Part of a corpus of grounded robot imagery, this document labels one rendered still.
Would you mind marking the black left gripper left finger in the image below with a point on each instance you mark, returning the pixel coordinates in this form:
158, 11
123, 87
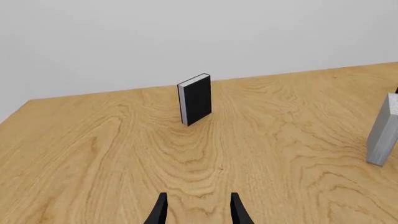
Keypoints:
158, 212

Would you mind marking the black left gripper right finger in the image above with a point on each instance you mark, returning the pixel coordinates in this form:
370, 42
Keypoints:
239, 213

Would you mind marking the black book with white pages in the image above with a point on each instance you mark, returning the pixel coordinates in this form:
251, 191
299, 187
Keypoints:
197, 100

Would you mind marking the grey book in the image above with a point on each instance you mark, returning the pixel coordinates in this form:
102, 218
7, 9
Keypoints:
383, 130

